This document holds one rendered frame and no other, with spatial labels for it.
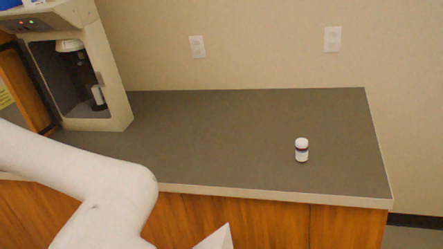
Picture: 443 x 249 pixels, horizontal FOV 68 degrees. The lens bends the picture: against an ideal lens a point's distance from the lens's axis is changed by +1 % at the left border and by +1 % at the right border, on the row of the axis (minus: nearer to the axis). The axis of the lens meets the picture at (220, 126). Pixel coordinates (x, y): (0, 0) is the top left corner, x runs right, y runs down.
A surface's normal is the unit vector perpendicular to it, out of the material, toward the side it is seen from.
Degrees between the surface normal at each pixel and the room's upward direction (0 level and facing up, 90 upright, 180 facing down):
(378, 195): 3
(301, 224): 90
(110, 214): 38
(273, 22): 90
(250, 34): 90
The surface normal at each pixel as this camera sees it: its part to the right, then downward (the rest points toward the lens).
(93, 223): 0.55, -0.68
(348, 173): -0.14, -0.83
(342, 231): -0.24, 0.56
